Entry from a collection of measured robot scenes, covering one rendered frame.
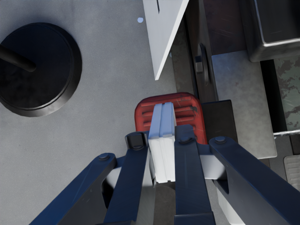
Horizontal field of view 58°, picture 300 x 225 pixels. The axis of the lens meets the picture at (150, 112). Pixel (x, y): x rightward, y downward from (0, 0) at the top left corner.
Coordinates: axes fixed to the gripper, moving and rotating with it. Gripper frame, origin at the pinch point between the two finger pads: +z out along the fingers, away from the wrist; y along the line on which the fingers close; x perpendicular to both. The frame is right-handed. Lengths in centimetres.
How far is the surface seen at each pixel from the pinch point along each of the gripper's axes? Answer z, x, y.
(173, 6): 42.9, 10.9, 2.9
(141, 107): 5.1, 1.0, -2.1
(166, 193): 66, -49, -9
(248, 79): 17.3, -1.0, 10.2
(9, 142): 77, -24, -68
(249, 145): 13.9, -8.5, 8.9
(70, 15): 97, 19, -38
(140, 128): 4.3, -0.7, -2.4
